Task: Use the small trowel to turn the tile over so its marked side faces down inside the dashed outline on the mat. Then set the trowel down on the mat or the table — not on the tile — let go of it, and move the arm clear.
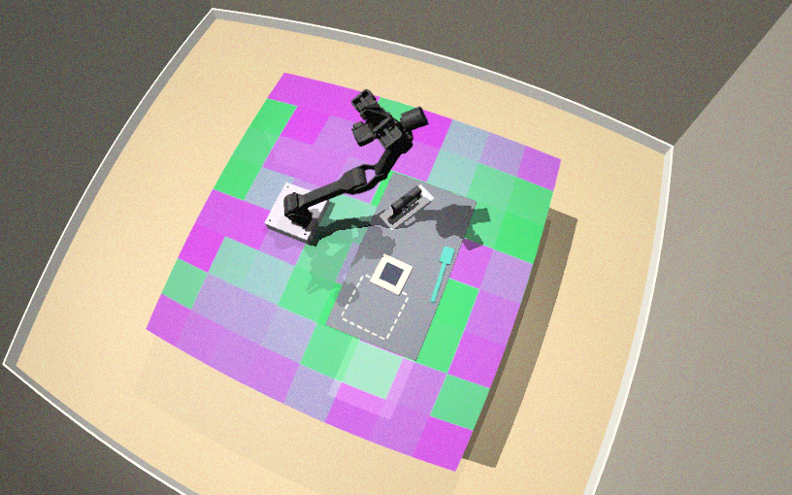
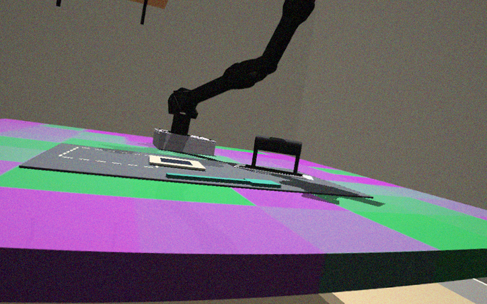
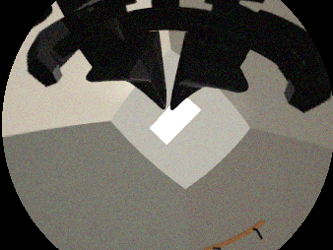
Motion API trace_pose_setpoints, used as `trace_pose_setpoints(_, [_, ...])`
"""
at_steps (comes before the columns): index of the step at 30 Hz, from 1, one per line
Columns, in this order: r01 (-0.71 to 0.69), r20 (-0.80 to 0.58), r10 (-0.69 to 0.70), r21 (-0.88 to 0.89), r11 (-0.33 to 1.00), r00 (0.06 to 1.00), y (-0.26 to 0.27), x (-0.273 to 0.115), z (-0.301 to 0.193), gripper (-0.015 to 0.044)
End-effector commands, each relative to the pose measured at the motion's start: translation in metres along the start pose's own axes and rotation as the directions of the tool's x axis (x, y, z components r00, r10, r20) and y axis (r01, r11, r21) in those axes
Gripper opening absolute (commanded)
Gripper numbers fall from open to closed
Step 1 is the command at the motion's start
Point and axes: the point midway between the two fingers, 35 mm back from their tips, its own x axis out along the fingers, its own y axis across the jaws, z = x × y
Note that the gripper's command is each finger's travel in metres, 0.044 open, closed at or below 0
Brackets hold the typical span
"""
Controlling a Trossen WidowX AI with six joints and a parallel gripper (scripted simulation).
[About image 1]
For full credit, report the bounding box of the peach tile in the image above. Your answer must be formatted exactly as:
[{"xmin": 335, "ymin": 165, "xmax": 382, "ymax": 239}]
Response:
[{"xmin": 370, "ymin": 254, "xmax": 413, "ymax": 295}]

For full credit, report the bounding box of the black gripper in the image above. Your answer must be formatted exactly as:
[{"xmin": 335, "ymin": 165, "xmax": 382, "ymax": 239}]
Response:
[{"xmin": 351, "ymin": 89, "xmax": 405, "ymax": 149}]

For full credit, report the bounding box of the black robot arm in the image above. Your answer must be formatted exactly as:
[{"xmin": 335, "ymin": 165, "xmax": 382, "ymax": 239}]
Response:
[{"xmin": 283, "ymin": 107, "xmax": 429, "ymax": 228}]

